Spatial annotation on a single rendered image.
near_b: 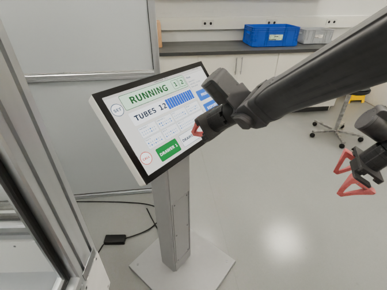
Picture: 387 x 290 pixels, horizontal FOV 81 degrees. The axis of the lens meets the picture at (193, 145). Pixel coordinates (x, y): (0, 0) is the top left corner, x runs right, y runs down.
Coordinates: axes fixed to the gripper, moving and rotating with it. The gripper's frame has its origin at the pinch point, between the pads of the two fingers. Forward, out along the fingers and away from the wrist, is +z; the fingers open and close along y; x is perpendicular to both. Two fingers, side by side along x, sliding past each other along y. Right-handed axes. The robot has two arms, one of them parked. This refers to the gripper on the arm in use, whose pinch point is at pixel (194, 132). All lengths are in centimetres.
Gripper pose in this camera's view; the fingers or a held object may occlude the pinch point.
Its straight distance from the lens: 64.5
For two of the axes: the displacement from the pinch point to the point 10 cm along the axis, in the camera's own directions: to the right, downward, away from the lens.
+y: -6.3, 4.4, -6.4
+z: -5.9, 2.7, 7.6
